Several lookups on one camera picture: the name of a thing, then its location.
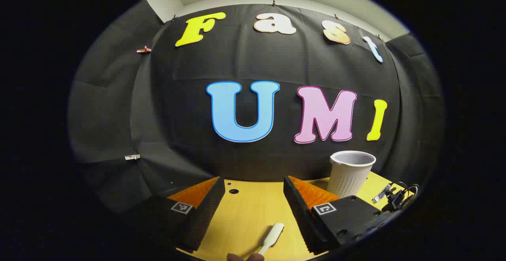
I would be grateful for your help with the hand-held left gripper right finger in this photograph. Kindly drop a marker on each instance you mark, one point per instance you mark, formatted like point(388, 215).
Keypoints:
point(298, 213)

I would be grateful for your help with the small white broom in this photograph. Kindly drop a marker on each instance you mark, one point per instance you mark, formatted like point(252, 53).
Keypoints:
point(272, 234)

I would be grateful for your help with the white ribbed garbage bin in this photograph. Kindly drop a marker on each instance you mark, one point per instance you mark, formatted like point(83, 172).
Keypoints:
point(350, 178)

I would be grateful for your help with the white clip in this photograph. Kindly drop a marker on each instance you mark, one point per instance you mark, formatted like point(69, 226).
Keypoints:
point(132, 157)

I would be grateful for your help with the orange clip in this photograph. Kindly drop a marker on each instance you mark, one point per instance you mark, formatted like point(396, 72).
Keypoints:
point(144, 50)

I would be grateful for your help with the silver metal clamp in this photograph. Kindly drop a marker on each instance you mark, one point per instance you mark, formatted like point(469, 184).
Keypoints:
point(381, 193)

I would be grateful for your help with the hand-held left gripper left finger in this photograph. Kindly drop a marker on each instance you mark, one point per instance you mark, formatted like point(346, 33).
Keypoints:
point(205, 217)

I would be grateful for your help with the wooden desktop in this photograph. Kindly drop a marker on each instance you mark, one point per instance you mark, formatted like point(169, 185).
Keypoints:
point(245, 213)

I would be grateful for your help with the black backdrop cloth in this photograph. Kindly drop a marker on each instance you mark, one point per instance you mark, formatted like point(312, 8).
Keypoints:
point(189, 134)

